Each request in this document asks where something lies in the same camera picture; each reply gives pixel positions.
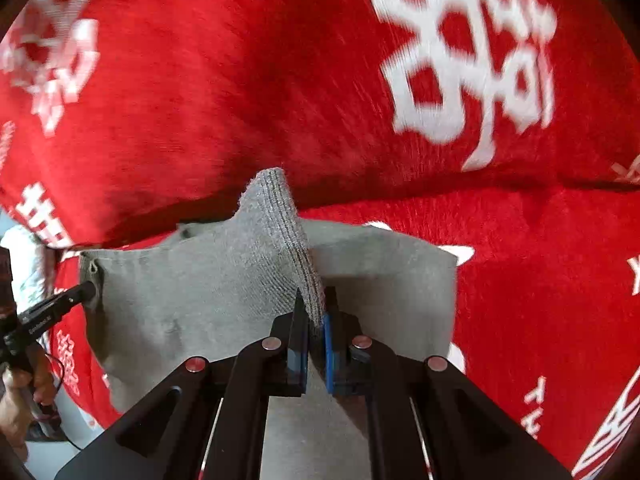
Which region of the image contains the red printed blanket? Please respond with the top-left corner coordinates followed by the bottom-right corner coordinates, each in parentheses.
top-left (0, 0), bottom-right (640, 480)

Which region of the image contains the grey sweater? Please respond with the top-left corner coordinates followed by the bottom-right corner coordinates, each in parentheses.
top-left (79, 167), bottom-right (459, 480)

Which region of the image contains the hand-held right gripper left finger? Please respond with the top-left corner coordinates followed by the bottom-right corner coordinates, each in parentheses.
top-left (54, 287), bottom-right (311, 480)

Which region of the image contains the person's left hand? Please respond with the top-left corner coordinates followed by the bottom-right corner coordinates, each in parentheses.
top-left (0, 345), bottom-right (57, 453)

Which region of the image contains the black cable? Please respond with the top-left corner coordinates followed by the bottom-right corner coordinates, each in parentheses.
top-left (42, 352), bottom-right (93, 452)

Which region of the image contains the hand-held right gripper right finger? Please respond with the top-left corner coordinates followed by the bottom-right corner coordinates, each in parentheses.
top-left (322, 285), bottom-right (574, 480)

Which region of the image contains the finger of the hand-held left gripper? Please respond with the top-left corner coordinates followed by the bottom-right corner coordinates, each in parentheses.
top-left (19, 280), bottom-right (98, 322)

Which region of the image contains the white patterned cloth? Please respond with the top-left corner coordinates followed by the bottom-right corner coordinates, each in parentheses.
top-left (2, 224), bottom-right (53, 313)

